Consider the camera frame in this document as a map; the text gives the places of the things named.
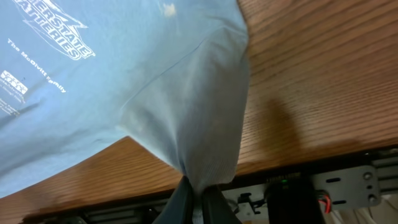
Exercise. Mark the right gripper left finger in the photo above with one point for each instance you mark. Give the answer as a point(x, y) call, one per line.
point(179, 208)

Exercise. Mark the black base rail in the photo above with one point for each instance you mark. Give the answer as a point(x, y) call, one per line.
point(352, 181)

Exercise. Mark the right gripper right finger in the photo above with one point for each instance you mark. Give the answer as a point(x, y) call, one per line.
point(215, 208)

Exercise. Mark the light blue printed t-shirt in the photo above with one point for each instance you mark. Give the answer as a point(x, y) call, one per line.
point(77, 76)

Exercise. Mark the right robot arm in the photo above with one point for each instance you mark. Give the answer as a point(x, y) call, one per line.
point(294, 201)

